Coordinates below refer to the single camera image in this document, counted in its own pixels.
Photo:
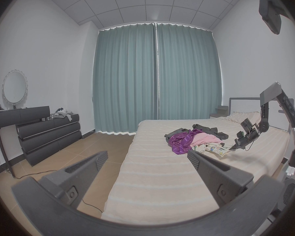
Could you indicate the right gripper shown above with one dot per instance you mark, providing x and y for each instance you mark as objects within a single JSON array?
[{"x": 250, "y": 136}]

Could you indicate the pile of clothes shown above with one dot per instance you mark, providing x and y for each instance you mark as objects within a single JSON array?
[{"x": 60, "y": 114}]

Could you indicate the pink garment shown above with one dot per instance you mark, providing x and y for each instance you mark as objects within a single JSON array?
[{"x": 205, "y": 139}]

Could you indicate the purple satin garment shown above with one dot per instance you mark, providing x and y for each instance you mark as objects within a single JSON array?
[{"x": 182, "y": 141}]

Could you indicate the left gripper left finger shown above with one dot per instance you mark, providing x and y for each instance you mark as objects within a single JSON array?
[{"x": 71, "y": 181}]

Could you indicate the black garment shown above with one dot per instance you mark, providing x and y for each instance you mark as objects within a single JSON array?
[{"x": 211, "y": 130}]

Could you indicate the white printed pyjama top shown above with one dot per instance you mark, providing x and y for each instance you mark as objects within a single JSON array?
[{"x": 211, "y": 149}]

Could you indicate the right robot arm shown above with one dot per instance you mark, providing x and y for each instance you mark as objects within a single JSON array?
[{"x": 270, "y": 92}]

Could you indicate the pink striped pillow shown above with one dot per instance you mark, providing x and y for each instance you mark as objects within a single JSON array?
[{"x": 238, "y": 118}]

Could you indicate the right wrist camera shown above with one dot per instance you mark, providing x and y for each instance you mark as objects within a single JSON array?
[{"x": 247, "y": 124}]

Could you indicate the grey bedside table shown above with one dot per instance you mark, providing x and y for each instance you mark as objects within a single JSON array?
[{"x": 220, "y": 111}]

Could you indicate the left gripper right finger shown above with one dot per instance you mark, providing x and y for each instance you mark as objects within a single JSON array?
[{"x": 218, "y": 178}]

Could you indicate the round framed mirror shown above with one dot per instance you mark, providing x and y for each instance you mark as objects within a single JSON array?
[{"x": 14, "y": 86}]

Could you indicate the dark grey dressing table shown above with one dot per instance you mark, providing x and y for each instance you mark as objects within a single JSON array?
[{"x": 19, "y": 115}]

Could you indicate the bed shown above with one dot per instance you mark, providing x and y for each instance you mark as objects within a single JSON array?
[{"x": 162, "y": 168}]

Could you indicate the dark grey chest of drawers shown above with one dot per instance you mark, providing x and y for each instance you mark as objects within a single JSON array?
[{"x": 49, "y": 136}]

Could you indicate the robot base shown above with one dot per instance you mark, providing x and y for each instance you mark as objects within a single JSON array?
[{"x": 291, "y": 193}]

